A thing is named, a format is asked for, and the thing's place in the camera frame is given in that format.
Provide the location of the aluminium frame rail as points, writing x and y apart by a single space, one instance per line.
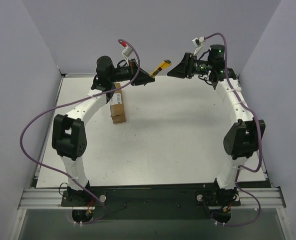
48 198

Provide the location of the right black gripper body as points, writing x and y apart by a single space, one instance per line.
187 66

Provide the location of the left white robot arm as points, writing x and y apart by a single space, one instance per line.
69 135

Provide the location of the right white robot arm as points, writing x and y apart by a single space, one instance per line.
242 139

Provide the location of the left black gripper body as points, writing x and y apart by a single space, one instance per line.
133 72

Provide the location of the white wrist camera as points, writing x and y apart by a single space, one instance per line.
198 43
127 51

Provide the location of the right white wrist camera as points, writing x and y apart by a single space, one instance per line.
198 43

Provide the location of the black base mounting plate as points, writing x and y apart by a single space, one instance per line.
192 201

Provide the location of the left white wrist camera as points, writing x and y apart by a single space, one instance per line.
127 51

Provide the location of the brown cardboard express box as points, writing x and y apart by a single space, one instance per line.
117 110

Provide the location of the yellow utility knife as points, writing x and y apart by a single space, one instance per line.
163 65

